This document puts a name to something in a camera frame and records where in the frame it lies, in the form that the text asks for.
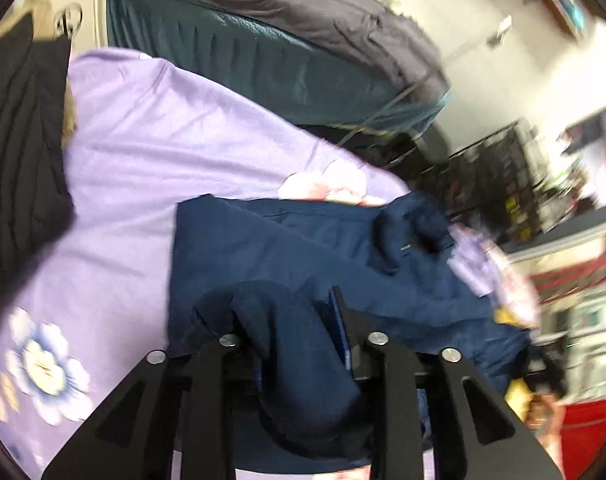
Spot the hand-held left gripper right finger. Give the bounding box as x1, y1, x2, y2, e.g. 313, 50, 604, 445
315, 285, 566, 480

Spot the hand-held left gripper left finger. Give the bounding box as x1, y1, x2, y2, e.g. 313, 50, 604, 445
42, 332, 264, 480

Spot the navy blue garment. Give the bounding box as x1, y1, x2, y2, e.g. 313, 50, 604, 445
168, 192, 534, 476

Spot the person's right hand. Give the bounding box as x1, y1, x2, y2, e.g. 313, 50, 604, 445
525, 392, 566, 433

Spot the gold shiny garment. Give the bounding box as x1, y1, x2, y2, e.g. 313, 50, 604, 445
495, 307, 536, 423

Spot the red plastic object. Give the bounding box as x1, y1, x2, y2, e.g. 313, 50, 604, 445
558, 395, 606, 480

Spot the purple floral bedsheet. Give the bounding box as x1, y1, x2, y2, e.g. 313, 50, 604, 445
0, 47, 538, 480

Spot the teal bed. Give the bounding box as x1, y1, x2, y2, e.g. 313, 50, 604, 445
106, 0, 454, 136

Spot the black pleated garment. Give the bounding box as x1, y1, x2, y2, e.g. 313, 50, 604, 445
0, 10, 79, 311

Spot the grey blanket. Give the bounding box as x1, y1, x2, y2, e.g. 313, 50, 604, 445
118, 0, 451, 106

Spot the black wire rack cart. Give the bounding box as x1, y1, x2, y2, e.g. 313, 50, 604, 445
418, 120, 578, 246

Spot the grey hanging strap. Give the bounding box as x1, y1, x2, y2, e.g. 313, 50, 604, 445
328, 77, 434, 147

